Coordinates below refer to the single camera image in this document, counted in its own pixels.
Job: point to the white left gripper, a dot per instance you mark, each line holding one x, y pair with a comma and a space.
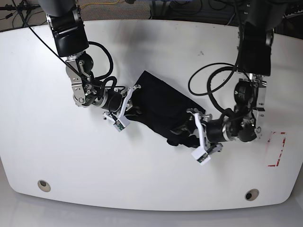
205, 146

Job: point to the black T-shirt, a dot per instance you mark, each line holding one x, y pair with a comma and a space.
164, 110

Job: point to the left table cable grommet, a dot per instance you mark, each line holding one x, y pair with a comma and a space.
44, 186

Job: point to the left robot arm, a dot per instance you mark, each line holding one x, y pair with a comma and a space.
244, 121

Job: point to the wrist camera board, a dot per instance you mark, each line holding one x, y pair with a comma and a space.
119, 126
204, 159

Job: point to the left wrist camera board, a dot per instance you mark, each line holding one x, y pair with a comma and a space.
204, 159

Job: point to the table cable grommet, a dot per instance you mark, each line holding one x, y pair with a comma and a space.
252, 194
44, 186

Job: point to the red tape rectangle marking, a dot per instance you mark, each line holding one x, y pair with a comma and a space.
275, 147

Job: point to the right table cable grommet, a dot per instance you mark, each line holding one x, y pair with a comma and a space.
252, 194

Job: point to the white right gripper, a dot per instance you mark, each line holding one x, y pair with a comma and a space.
117, 104

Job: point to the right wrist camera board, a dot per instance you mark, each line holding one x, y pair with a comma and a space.
119, 126

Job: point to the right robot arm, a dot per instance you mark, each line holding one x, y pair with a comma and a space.
67, 27

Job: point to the black tripod stand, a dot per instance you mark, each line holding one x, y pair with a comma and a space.
9, 16

